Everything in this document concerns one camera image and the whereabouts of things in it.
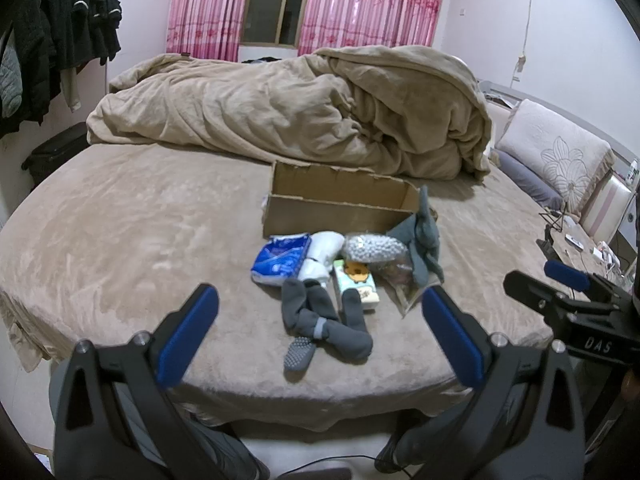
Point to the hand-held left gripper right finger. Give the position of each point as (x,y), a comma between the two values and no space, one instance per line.
(450,345)

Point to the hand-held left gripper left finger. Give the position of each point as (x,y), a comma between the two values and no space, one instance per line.
(190,340)

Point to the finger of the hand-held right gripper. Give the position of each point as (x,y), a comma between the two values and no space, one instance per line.
(530,287)
(567,275)

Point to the grey sock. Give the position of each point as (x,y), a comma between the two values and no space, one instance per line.
(355,340)
(295,310)

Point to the dark grey-green cloth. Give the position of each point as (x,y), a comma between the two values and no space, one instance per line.
(422,240)

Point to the green cartoon tissue pack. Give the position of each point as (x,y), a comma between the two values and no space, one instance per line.
(357,285)

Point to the blue tissue pack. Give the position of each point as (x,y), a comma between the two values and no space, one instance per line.
(280,260)

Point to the bag of white pellets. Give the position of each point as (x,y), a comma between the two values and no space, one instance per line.
(375,248)

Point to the white sock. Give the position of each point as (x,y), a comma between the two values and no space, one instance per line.
(322,250)

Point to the cardboard box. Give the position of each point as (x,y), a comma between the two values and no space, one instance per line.
(320,217)

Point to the wooden bedside table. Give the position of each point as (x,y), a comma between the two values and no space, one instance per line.
(580,257)

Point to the black phone stand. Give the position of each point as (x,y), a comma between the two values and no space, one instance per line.
(547,242)

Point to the white charger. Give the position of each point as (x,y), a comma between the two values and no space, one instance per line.
(605,255)

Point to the bed headboard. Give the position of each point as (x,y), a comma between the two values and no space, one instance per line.
(607,205)

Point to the grey pillow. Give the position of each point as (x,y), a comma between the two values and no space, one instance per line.
(525,177)

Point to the bed with beige sheet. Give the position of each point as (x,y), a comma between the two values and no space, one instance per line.
(125,240)

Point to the flower pattern pillow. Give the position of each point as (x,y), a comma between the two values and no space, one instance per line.
(555,155)

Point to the black bag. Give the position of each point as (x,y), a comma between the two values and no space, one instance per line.
(55,152)

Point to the beige duvet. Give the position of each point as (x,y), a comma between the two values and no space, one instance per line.
(250,105)

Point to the grey quilted garment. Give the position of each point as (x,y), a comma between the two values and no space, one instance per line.
(10,80)

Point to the pink curtain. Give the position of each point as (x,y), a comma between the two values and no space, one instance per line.
(370,5)
(210,10)

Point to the black hanging clothes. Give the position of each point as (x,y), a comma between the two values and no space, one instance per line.
(50,35)

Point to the window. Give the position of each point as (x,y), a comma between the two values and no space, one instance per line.
(270,5)

